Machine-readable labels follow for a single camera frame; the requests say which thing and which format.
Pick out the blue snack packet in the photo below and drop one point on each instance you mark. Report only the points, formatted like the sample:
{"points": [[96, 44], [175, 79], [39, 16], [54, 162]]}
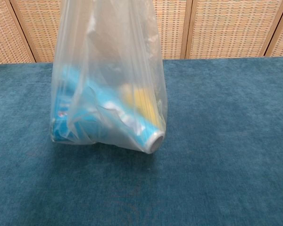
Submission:
{"points": [[61, 131]]}

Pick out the transparent plastic bag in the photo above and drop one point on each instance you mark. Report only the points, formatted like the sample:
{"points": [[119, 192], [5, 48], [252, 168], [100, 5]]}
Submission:
{"points": [[108, 47]]}

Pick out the blue cylindrical can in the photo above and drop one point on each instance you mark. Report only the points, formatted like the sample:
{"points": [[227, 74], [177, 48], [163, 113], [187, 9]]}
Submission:
{"points": [[141, 134]]}

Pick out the blue carpet table cover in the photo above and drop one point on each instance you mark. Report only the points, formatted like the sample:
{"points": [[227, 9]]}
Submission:
{"points": [[226, 141]]}

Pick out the yellow packaged item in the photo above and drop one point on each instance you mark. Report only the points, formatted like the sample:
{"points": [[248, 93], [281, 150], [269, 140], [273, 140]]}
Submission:
{"points": [[143, 103]]}

